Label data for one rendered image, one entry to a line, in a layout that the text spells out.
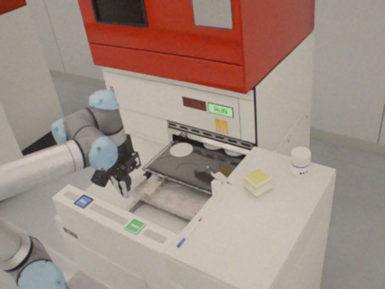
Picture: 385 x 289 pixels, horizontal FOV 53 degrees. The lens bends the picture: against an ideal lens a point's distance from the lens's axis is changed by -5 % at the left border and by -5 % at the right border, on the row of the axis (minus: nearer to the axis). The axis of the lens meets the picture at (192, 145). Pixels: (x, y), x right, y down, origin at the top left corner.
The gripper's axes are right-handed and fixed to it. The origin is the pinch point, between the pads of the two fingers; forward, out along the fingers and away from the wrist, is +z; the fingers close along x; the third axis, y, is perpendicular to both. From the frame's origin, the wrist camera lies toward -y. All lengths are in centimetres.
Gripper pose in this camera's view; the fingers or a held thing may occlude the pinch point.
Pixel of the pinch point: (124, 196)
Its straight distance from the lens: 127.7
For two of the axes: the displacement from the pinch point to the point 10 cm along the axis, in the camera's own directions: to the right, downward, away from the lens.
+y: 5.5, -5.3, 6.4
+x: -8.2, -2.4, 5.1
